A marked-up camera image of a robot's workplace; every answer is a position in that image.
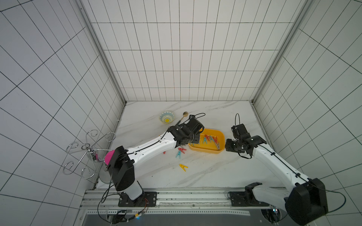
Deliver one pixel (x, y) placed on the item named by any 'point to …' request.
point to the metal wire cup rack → (92, 152)
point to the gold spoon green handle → (185, 114)
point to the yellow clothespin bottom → (183, 166)
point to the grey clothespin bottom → (218, 145)
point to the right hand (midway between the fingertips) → (223, 145)
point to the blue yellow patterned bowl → (167, 117)
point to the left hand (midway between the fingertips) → (191, 138)
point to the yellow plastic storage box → (212, 141)
